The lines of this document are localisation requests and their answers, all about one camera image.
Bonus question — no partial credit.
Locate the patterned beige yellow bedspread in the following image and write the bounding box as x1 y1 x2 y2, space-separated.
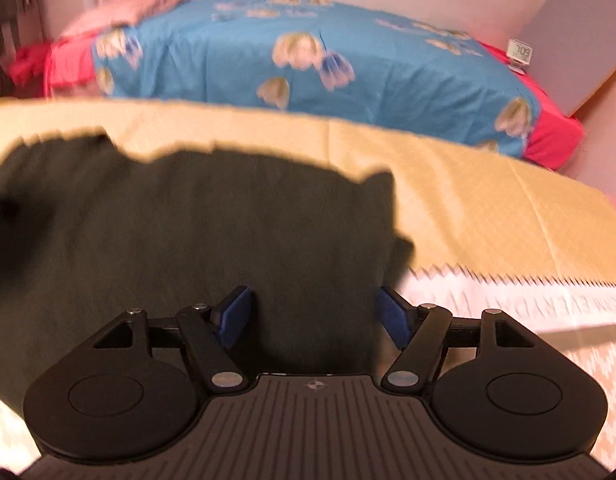
0 99 616 467

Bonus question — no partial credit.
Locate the small white digital clock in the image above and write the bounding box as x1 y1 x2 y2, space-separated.
506 39 532 74

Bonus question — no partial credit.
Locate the blue floral quilt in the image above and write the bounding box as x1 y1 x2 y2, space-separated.
92 0 542 158

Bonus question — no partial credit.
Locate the dark green knit sweater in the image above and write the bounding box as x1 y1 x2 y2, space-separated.
0 131 414 408

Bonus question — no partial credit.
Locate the red bed sheet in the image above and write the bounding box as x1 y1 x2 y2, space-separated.
6 37 584 170

